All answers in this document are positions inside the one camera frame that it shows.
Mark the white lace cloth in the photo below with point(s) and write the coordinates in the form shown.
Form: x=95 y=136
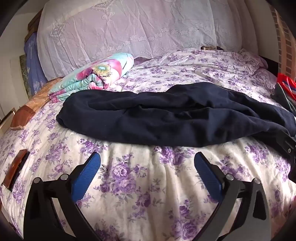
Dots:
x=127 y=27

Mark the blue floral cloth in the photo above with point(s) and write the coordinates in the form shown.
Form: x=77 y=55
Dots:
x=34 y=69

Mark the dark navy pants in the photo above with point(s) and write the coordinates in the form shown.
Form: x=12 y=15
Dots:
x=161 y=115

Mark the red striped cloth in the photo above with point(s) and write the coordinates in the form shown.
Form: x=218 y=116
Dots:
x=286 y=80

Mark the purple floral bedsheet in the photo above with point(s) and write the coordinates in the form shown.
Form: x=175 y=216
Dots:
x=129 y=166

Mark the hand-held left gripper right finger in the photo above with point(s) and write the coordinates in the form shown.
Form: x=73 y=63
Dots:
x=208 y=178

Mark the purple floral pillow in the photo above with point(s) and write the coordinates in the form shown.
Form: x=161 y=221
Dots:
x=249 y=61

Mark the wooden headboard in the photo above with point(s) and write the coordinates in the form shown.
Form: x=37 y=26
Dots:
x=209 y=48

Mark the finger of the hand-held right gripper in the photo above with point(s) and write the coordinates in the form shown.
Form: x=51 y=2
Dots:
x=288 y=144

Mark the green patterned panel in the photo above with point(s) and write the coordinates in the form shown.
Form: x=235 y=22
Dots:
x=25 y=74

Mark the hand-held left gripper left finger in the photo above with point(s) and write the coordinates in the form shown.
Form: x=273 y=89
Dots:
x=87 y=176

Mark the plain purple pillow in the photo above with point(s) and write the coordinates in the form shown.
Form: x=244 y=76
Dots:
x=141 y=60

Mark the colourful floral pillow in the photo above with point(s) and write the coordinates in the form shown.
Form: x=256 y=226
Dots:
x=92 y=74

